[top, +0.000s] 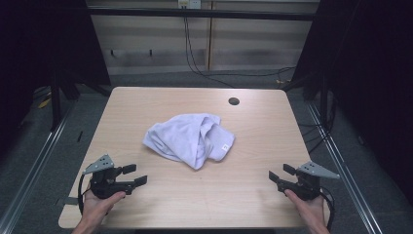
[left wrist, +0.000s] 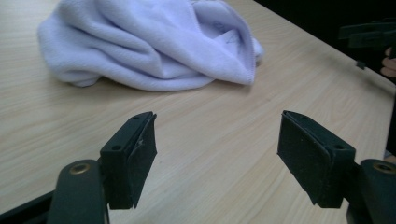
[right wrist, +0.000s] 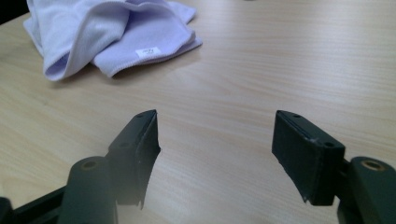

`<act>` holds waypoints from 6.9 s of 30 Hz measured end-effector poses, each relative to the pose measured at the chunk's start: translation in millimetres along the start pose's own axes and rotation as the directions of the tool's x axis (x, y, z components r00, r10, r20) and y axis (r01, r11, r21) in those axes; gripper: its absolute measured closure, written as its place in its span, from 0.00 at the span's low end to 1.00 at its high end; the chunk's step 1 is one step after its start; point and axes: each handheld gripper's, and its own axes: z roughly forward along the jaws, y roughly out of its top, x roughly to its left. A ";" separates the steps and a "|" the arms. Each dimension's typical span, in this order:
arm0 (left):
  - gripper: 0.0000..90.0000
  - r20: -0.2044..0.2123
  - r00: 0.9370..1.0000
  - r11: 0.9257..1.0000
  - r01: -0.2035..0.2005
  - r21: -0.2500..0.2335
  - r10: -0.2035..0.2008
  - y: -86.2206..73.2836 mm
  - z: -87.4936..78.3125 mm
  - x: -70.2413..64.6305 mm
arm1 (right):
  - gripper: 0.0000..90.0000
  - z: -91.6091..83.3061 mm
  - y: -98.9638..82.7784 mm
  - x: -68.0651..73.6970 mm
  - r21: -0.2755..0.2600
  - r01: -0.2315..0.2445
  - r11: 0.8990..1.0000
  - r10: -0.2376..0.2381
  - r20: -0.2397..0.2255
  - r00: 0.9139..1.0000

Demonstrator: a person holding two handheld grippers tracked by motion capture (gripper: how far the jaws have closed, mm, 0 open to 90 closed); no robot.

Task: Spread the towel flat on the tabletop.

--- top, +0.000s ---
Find black wall cable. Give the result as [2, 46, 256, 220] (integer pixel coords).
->
[184, 15, 297, 78]
[182, 15, 236, 89]

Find person's left hand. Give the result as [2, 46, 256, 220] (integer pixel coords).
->
[79, 189, 127, 228]

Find black floor cables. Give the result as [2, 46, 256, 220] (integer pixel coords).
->
[297, 121, 329, 154]

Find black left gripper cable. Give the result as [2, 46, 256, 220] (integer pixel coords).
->
[77, 174, 88, 216]

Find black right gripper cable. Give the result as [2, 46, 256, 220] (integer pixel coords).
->
[319, 185, 336, 232]

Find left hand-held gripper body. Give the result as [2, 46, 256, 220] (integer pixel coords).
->
[81, 153, 137, 200]

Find white wall socket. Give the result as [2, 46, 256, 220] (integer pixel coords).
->
[177, 0, 203, 10]

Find black horizontal metal bar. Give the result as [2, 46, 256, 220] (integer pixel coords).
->
[87, 7, 319, 22]

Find white patterned towel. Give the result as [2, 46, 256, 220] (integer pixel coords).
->
[141, 112, 236, 172]

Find grey table bracket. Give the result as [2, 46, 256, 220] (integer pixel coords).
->
[54, 196, 80, 207]

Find black metal stand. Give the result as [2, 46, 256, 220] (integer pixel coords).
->
[49, 73, 63, 133]
[319, 73, 329, 129]

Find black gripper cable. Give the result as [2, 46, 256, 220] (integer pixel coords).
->
[77, 174, 88, 216]
[319, 185, 336, 232]

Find black curtain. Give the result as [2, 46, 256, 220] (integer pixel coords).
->
[0, 0, 112, 160]
[290, 0, 413, 199]

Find aluminium floor rail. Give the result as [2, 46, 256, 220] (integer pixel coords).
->
[306, 101, 385, 234]
[0, 102, 76, 234]

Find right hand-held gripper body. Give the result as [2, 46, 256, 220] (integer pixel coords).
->
[276, 161, 341, 202]

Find person's right hand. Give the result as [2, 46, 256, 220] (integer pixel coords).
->
[283, 188, 326, 226]

